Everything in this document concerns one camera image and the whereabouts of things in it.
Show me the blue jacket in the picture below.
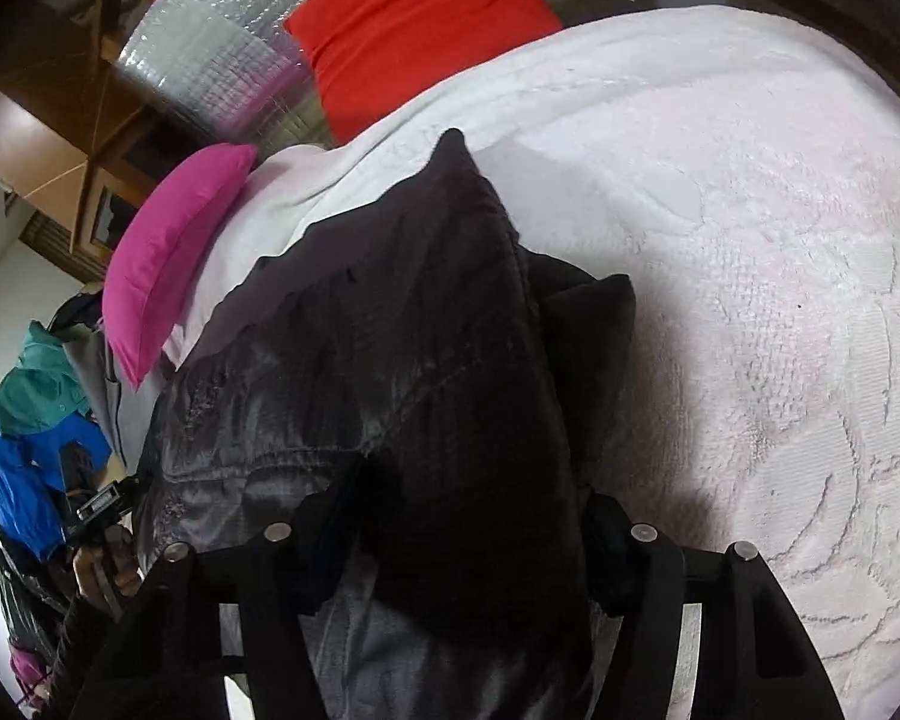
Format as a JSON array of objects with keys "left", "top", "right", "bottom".
[{"left": 0, "top": 412, "right": 113, "bottom": 563}]

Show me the wooden shelf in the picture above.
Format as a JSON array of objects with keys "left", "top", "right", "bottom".
[{"left": 720, "top": 0, "right": 900, "bottom": 113}]

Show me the wooden cabinet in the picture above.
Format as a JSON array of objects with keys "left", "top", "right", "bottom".
[{"left": 0, "top": 0, "right": 166, "bottom": 263}]

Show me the person's left hand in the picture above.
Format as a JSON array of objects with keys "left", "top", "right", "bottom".
[{"left": 71, "top": 525, "right": 147, "bottom": 612}]

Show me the person's left forearm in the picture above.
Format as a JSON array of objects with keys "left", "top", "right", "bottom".
[{"left": 41, "top": 600, "right": 125, "bottom": 720}]

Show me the black quilted jacket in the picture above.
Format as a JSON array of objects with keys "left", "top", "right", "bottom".
[{"left": 135, "top": 127, "right": 638, "bottom": 720}]

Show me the white fluffy blanket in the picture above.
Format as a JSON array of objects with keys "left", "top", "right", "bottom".
[{"left": 161, "top": 4, "right": 900, "bottom": 720}]

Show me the rattan panel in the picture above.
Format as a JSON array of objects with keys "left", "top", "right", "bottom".
[{"left": 19, "top": 214, "right": 83, "bottom": 278}]

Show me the teal jacket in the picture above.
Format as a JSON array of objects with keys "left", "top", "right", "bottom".
[{"left": 0, "top": 321, "right": 95, "bottom": 436}]

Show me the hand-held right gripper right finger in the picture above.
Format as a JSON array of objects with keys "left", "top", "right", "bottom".
[{"left": 589, "top": 495, "right": 845, "bottom": 720}]

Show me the magenta pillow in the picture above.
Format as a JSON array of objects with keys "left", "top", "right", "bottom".
[{"left": 101, "top": 142, "right": 260, "bottom": 391}]

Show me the red pillow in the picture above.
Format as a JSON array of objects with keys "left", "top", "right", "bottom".
[{"left": 283, "top": 0, "right": 563, "bottom": 147}]

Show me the silver insulation mat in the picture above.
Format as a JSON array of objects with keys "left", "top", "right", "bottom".
[{"left": 112, "top": 0, "right": 631, "bottom": 158}]

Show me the grey jacket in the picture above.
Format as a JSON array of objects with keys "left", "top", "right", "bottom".
[{"left": 64, "top": 315, "right": 166, "bottom": 466}]

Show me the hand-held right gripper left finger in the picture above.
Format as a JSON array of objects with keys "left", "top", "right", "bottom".
[{"left": 82, "top": 461, "right": 380, "bottom": 720}]

